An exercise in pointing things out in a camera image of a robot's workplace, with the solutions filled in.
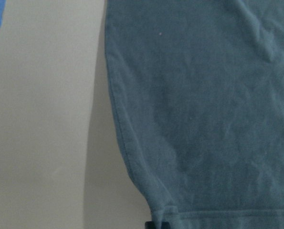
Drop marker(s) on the black graphic t-shirt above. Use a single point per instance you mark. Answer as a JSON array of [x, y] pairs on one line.
[[197, 95]]

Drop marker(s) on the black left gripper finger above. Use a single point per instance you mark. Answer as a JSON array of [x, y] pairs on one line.
[[152, 225]]

